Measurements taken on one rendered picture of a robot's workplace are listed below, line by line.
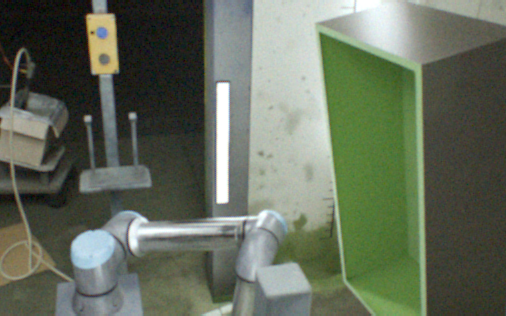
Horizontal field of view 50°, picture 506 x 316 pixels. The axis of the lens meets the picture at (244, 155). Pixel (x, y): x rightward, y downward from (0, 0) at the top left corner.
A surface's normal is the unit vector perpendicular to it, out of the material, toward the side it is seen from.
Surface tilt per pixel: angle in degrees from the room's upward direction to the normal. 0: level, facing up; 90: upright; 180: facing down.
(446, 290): 90
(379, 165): 90
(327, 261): 90
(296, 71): 90
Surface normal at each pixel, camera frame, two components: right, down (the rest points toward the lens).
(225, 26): 0.26, 0.41
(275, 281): 0.02, -0.91
